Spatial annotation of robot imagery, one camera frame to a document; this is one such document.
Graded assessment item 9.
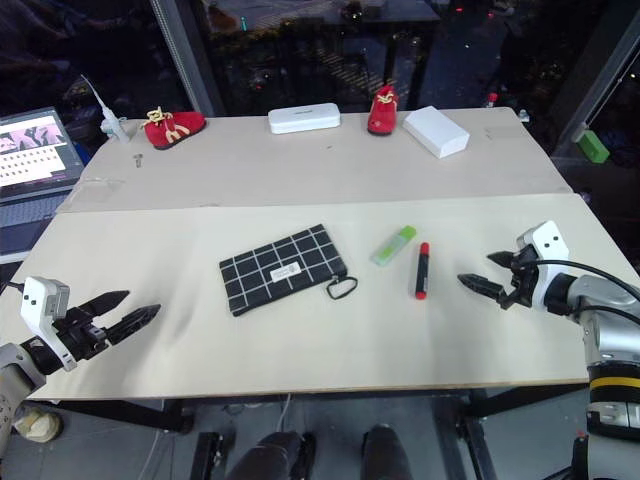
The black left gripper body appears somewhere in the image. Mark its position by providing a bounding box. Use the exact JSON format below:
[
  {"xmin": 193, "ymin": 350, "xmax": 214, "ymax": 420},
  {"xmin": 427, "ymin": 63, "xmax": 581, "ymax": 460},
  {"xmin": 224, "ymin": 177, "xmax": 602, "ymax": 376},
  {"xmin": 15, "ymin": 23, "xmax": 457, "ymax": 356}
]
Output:
[{"xmin": 51, "ymin": 306, "xmax": 111, "ymax": 363}]

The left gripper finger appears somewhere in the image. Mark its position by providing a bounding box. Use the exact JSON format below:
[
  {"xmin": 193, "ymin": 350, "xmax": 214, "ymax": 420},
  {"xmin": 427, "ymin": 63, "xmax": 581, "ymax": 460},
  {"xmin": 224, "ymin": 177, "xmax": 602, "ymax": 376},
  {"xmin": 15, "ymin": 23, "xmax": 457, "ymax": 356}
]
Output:
[
  {"xmin": 101, "ymin": 302, "xmax": 163, "ymax": 347},
  {"xmin": 74, "ymin": 290, "xmax": 132, "ymax": 318}
]

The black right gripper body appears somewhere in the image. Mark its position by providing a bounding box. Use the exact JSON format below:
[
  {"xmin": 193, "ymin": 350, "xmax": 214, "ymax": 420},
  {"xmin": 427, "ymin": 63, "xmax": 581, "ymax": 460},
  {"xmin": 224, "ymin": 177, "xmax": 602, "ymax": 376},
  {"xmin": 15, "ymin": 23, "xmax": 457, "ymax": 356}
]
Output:
[{"xmin": 499, "ymin": 246, "xmax": 540, "ymax": 312}]

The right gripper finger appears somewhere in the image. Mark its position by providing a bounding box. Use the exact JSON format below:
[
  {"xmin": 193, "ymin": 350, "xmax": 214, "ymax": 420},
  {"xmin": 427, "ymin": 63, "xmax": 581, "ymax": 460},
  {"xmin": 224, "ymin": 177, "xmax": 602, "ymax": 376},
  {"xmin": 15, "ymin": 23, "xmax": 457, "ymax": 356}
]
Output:
[
  {"xmin": 456, "ymin": 272, "xmax": 508, "ymax": 302},
  {"xmin": 486, "ymin": 250, "xmax": 519, "ymax": 269}
]

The black white-grid pencil case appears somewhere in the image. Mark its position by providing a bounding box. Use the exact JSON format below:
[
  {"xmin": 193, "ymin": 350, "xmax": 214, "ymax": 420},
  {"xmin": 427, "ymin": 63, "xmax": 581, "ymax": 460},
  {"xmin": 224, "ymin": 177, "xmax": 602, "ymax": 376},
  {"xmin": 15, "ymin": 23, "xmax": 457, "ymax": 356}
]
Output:
[{"xmin": 218, "ymin": 223, "xmax": 352, "ymax": 318}]

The laptop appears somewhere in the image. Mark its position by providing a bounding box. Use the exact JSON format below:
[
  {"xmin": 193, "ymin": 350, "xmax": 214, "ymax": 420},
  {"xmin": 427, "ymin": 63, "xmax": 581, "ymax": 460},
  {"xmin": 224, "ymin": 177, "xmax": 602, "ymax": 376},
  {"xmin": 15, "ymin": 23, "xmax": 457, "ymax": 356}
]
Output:
[{"xmin": 0, "ymin": 105, "xmax": 84, "ymax": 264}]

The white rounded flat case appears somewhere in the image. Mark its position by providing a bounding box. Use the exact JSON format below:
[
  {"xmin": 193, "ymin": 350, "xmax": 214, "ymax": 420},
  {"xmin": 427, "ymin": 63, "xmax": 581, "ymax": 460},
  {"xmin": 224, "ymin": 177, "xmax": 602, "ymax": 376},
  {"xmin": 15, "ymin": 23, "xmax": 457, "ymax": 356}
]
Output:
[{"xmin": 267, "ymin": 102, "xmax": 343, "ymax": 135}]

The red and black marker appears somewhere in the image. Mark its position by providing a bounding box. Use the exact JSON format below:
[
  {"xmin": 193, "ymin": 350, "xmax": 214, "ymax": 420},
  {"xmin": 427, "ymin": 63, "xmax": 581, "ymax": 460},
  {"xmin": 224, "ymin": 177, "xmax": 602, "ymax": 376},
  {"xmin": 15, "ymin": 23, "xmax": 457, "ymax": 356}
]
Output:
[{"xmin": 414, "ymin": 241, "xmax": 432, "ymax": 301}]

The green translucent glue stick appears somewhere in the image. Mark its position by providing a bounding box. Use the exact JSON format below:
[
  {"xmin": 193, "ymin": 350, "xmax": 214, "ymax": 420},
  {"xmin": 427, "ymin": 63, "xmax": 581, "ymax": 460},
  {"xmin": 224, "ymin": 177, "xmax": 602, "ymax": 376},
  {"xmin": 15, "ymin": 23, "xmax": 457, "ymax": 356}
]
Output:
[{"xmin": 370, "ymin": 225, "xmax": 418, "ymax": 268}]

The green block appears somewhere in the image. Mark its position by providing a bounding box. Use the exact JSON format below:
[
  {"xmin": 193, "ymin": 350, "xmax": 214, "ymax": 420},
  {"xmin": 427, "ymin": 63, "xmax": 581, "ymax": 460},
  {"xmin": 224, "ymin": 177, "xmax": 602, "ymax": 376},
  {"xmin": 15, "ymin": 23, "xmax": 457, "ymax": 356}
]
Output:
[{"xmin": 573, "ymin": 128, "xmax": 612, "ymax": 165}]

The white rectangular box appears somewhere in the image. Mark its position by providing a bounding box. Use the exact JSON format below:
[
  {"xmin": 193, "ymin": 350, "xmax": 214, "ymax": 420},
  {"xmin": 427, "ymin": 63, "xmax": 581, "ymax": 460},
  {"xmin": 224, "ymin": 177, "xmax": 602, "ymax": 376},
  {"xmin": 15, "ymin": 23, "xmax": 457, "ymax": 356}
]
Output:
[{"xmin": 402, "ymin": 105, "xmax": 472, "ymax": 161}]

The red shoe with yellow laces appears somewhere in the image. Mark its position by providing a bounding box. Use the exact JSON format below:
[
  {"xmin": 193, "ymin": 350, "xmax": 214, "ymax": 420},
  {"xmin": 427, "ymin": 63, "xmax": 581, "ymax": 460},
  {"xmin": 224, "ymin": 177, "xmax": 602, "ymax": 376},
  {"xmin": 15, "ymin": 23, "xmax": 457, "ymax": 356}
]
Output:
[
  {"xmin": 144, "ymin": 106, "xmax": 208, "ymax": 151},
  {"xmin": 367, "ymin": 85, "xmax": 400, "ymax": 137}
]

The dark rounded shape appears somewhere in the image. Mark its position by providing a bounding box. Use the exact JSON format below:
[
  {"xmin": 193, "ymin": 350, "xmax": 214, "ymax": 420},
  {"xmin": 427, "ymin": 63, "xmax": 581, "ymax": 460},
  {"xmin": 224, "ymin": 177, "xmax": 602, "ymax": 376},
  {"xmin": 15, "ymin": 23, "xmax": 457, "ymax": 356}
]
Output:
[{"xmin": 238, "ymin": 431, "xmax": 317, "ymax": 480}]

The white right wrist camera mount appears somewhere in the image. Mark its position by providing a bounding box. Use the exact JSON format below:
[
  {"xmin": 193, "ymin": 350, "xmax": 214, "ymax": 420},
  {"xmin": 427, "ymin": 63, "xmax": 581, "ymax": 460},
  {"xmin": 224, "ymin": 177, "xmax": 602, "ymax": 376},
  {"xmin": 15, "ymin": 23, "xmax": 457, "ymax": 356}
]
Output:
[{"xmin": 516, "ymin": 220, "xmax": 572, "ymax": 312}]

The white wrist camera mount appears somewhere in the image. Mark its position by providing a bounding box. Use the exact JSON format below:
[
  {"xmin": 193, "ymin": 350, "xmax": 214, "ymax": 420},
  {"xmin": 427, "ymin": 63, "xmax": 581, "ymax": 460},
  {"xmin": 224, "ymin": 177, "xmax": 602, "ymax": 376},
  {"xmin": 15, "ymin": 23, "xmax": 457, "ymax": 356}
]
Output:
[
  {"xmin": 21, "ymin": 276, "xmax": 79, "ymax": 372},
  {"xmin": 516, "ymin": 220, "xmax": 572, "ymax": 312}
]

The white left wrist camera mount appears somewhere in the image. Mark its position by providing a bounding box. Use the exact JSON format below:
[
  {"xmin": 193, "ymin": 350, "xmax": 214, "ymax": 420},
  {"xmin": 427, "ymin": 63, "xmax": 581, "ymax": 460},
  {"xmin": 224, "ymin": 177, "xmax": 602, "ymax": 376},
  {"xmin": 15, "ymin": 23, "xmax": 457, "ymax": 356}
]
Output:
[{"xmin": 21, "ymin": 276, "xmax": 79, "ymax": 372}]

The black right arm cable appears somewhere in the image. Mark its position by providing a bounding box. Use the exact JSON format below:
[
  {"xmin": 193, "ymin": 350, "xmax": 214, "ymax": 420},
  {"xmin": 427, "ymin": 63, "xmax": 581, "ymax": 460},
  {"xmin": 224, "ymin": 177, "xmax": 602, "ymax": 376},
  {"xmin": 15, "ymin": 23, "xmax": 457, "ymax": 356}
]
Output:
[{"xmin": 528, "ymin": 257, "xmax": 640, "ymax": 304}]

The black metal table frame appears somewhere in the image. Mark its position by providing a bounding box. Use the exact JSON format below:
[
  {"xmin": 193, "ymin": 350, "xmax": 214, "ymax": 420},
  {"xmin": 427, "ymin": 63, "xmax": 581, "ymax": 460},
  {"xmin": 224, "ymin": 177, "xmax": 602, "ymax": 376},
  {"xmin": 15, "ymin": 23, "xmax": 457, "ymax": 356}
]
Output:
[{"xmin": 29, "ymin": 383, "xmax": 592, "ymax": 480}]

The grey window frame post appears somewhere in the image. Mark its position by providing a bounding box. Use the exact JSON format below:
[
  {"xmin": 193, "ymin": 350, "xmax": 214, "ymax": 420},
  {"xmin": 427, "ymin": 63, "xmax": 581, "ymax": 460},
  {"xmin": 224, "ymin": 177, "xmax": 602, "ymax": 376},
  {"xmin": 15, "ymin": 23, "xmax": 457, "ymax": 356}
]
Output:
[
  {"xmin": 148, "ymin": 0, "xmax": 225, "ymax": 120},
  {"xmin": 553, "ymin": 0, "xmax": 640, "ymax": 159}
]

